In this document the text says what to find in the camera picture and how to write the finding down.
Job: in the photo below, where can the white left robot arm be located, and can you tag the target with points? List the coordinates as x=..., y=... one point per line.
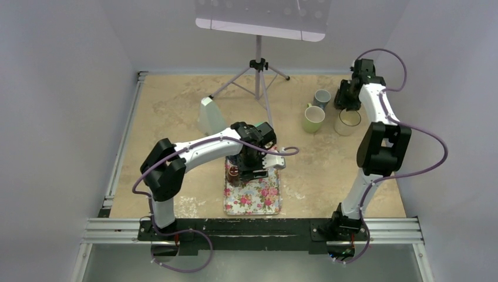
x=163, y=171

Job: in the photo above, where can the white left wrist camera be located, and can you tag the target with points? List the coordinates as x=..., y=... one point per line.
x=273, y=161

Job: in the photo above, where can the light green mug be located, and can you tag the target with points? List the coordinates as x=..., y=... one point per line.
x=313, y=119

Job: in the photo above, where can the music stand with tripod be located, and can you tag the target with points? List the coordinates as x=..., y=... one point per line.
x=299, y=20

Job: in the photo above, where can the navy blue mug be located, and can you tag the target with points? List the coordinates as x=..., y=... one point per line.
x=233, y=160

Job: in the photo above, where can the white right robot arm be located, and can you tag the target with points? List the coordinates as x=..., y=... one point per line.
x=382, y=149

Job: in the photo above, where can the cream beige mug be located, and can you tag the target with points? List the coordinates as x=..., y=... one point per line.
x=347, y=122

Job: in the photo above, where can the aluminium frame rail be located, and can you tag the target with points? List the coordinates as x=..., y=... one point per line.
x=107, y=231

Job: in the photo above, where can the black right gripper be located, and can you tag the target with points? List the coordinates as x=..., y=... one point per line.
x=342, y=101

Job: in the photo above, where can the small brown mug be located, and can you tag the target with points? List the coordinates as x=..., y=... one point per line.
x=233, y=176

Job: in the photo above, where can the floral serving tray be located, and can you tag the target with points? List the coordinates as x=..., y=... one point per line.
x=256, y=197

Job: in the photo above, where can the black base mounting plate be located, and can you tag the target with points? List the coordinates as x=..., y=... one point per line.
x=313, y=236

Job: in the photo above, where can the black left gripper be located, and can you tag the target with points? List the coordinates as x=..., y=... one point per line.
x=246, y=174

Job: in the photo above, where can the grey blue mug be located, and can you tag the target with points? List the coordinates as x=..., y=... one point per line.
x=321, y=98

